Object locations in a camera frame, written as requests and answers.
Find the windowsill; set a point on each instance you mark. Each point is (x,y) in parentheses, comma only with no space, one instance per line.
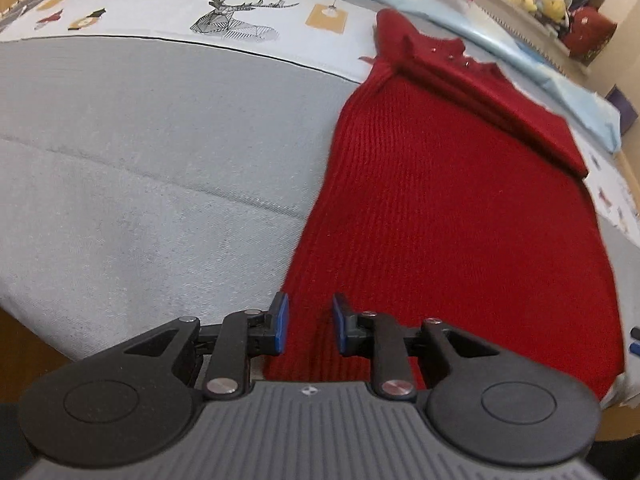
(545,42)

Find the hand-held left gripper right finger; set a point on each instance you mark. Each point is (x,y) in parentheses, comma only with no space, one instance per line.
(340,325)

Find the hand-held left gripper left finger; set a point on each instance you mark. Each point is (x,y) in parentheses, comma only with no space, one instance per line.
(282,322)

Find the light blue sheet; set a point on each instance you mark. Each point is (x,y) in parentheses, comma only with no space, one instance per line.
(550,85)

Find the round yellow plush toy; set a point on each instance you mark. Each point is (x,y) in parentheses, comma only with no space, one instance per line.
(554,4)

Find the grey printed bed sheet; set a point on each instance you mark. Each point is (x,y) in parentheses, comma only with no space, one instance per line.
(150,160)

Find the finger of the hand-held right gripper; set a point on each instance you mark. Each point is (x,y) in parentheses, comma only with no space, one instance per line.
(635,348)

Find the dark red knit sweater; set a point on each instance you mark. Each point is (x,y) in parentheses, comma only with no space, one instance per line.
(450,210)

